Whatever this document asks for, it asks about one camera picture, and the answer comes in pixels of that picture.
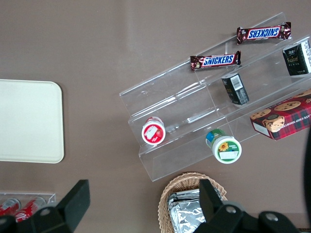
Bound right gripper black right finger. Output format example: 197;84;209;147
194;179;246;233

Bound clear acrylic bottle rack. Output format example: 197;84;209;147
0;191;57;233

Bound green sunflower lid cup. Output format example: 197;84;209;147
205;128;242;165

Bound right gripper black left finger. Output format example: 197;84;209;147
31;179;91;233

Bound red lid yogurt cup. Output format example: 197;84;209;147
141;116;167;146

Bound light wicker basket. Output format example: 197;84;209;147
157;172;228;233

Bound small black carton box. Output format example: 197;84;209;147
221;72;250;106
282;39;311;77

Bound brown Snickers bar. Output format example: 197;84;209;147
236;21;292;45
190;50;242;72

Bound cream plastic tray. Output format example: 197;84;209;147
0;79;65;164

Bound silver foil wrapped pack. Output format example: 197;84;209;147
169;200;207;233
167;188;201;206

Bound red cola bottle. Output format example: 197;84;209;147
14;196;47;223
0;198;21;216

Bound clear acrylic stepped display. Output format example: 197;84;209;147
119;12;311;183

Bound red tartan cookie box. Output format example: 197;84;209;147
249;88;311;141

